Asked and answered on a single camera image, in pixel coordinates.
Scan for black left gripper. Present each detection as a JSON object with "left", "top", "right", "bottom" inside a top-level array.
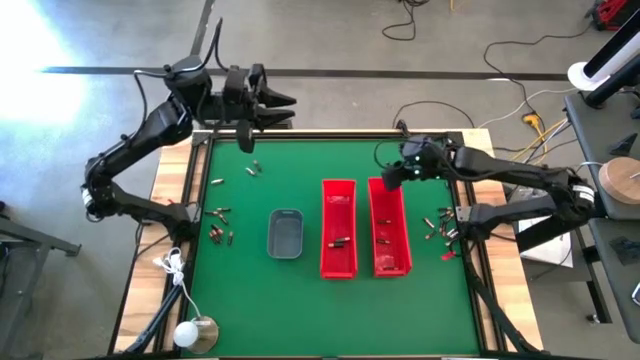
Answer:
[{"left": 219, "top": 62, "right": 298, "bottom": 154}]

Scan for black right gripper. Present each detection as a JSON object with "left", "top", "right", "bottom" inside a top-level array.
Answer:
[{"left": 380, "top": 135, "right": 454, "bottom": 192}]

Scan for flat black bar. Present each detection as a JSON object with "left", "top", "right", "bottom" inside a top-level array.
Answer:
[{"left": 199, "top": 118, "right": 294, "bottom": 131}]

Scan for red plastic storage bin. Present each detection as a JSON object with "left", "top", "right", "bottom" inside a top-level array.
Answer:
[
  {"left": 367, "top": 176, "right": 414, "bottom": 279},
  {"left": 319, "top": 178, "right": 359, "bottom": 280}
]

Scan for grey plastic tray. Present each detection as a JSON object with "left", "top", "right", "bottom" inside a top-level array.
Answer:
[{"left": 267, "top": 208, "right": 305, "bottom": 261}]

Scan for black diagonal beam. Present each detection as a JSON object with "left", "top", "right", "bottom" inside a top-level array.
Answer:
[{"left": 514, "top": 199, "right": 609, "bottom": 254}]

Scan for white box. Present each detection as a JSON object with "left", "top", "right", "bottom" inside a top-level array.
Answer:
[{"left": 517, "top": 218, "right": 574, "bottom": 269}]

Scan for black diagonal brace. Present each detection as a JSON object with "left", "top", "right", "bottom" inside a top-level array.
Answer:
[
  {"left": 122, "top": 282, "right": 186, "bottom": 356},
  {"left": 464, "top": 259, "right": 539, "bottom": 356}
]

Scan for grey side table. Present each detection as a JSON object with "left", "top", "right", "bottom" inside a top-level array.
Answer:
[{"left": 563, "top": 89, "right": 640, "bottom": 346}]

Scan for green table mat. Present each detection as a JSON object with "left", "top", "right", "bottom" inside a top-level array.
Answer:
[{"left": 188, "top": 138, "right": 481, "bottom": 357}]

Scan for round wooden disc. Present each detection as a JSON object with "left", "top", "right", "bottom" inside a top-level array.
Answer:
[{"left": 598, "top": 156, "right": 640, "bottom": 205}]

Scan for black pole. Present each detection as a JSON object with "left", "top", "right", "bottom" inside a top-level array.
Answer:
[{"left": 584, "top": 52, "right": 640, "bottom": 109}]

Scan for black triangular object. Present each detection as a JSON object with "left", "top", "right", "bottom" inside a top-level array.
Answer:
[{"left": 608, "top": 132, "right": 639, "bottom": 157}]

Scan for flat black object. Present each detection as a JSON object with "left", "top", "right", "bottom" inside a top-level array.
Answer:
[{"left": 608, "top": 235, "right": 640, "bottom": 266}]

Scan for white tower fan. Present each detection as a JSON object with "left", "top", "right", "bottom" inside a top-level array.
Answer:
[{"left": 567, "top": 22, "right": 640, "bottom": 92}]

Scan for round metal base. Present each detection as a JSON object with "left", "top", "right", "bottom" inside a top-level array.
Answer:
[{"left": 189, "top": 315, "right": 220, "bottom": 355}]

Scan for white ball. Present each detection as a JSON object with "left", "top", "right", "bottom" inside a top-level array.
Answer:
[{"left": 172, "top": 321, "right": 199, "bottom": 349}]

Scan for red black power station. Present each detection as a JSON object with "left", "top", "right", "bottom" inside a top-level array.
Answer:
[{"left": 585, "top": 0, "right": 632, "bottom": 32}]

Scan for dark grey cart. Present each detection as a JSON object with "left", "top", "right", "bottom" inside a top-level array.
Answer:
[{"left": 0, "top": 199, "right": 82, "bottom": 351}]

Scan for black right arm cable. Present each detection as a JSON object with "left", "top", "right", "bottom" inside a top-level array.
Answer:
[{"left": 373, "top": 139, "right": 406, "bottom": 171}]

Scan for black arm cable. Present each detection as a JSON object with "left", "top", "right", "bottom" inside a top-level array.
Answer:
[
  {"left": 189, "top": 17, "right": 226, "bottom": 71},
  {"left": 373, "top": 139, "right": 406, "bottom": 171}
]

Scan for arched black floor cable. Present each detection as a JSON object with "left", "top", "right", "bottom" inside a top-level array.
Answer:
[{"left": 392, "top": 99, "right": 476, "bottom": 130}]

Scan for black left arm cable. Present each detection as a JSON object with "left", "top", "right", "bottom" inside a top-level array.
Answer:
[{"left": 189, "top": 17, "right": 226, "bottom": 71}]

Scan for white floor cable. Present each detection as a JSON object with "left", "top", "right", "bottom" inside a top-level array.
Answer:
[{"left": 477, "top": 87, "right": 579, "bottom": 129}]

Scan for yellow floor cable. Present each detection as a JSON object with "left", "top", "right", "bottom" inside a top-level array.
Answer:
[{"left": 504, "top": 113, "right": 569, "bottom": 166}]

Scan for long black floor cable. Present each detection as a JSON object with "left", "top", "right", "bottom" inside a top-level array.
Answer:
[{"left": 482, "top": 24, "right": 594, "bottom": 121}]

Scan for white bundled cable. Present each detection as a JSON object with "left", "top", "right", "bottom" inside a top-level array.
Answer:
[{"left": 152, "top": 247, "right": 201, "bottom": 321}]

